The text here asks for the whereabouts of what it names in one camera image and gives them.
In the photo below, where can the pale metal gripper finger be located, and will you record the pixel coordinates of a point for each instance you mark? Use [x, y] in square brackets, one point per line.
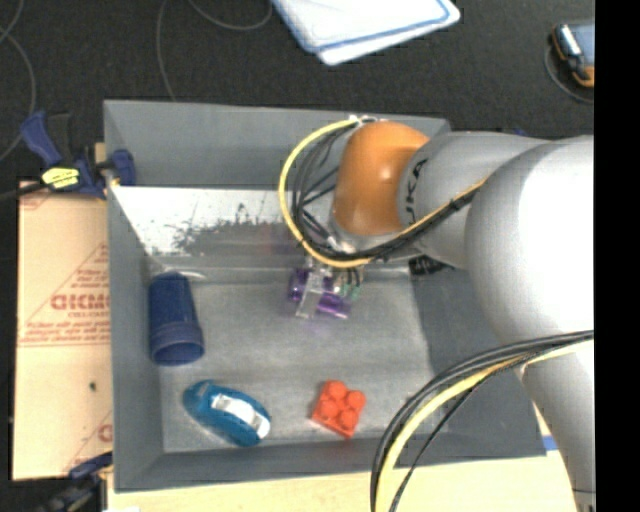
[310, 298]

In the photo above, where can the clear purple plastic cup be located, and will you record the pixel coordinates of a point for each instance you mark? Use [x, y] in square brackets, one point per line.
[332, 303]

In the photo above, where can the grey metal bin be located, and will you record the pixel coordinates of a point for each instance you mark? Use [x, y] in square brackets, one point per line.
[280, 350]

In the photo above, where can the orange-red toy brick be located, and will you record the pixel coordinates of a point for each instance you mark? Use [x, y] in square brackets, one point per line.
[339, 407]

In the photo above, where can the dark blue plastic cup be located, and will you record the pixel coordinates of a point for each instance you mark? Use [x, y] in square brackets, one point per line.
[172, 320]

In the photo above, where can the blue and white toy car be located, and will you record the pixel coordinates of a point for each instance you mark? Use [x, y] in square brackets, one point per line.
[220, 412]

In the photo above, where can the brown cardboard board red print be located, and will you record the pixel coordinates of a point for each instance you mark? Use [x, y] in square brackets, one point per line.
[60, 310]

